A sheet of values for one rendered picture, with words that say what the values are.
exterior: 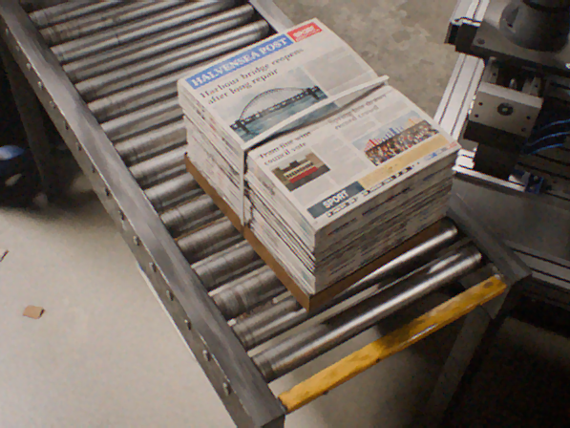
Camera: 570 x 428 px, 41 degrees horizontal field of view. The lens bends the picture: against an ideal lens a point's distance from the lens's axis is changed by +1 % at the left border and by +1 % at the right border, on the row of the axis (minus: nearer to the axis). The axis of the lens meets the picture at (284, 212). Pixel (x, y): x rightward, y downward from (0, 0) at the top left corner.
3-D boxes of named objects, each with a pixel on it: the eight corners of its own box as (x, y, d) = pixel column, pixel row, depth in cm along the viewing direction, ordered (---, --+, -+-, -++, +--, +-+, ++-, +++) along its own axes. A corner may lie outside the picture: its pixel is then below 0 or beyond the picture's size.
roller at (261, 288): (437, 221, 144) (443, 203, 140) (218, 332, 127) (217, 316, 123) (421, 203, 146) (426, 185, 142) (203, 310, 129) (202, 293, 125)
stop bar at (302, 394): (506, 292, 128) (510, 287, 127) (286, 418, 113) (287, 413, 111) (493, 279, 130) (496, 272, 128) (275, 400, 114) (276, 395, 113)
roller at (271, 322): (460, 245, 140) (466, 228, 136) (237, 363, 123) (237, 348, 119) (443, 226, 143) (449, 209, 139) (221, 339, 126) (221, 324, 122)
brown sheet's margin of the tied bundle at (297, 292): (437, 234, 134) (442, 219, 131) (308, 314, 123) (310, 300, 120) (378, 178, 142) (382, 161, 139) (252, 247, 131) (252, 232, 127)
